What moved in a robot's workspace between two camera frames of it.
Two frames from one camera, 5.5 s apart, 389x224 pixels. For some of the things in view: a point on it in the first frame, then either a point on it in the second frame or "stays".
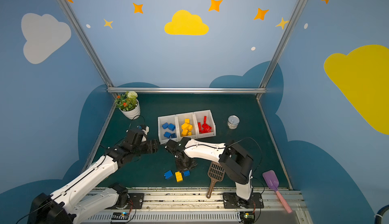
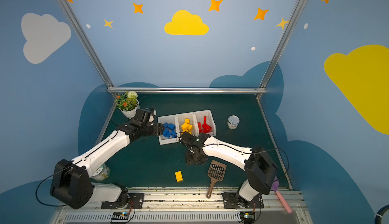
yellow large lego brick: x=185 y=126 stays
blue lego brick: x=171 y=126 stays
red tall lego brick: x=206 y=128 stays
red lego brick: x=199 y=127 stays
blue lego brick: x=168 y=174 to x=166 y=133
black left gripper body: x=152 y=146 to x=156 y=128
